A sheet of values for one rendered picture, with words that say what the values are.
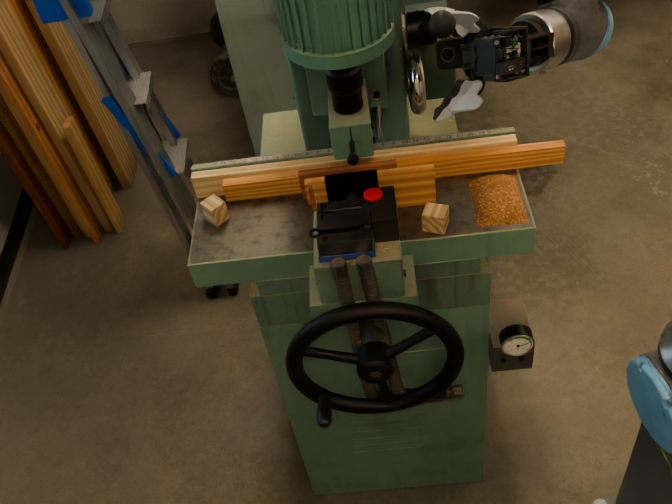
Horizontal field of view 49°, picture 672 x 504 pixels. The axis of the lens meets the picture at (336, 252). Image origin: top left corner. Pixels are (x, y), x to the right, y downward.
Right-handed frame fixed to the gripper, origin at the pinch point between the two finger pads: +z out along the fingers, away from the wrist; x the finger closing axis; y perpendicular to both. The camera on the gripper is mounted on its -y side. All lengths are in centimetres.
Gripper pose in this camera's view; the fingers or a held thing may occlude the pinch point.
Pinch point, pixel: (425, 67)
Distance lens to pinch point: 107.0
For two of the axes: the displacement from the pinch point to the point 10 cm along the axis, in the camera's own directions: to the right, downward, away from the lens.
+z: -7.8, 3.2, -5.4
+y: 6.2, 2.1, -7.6
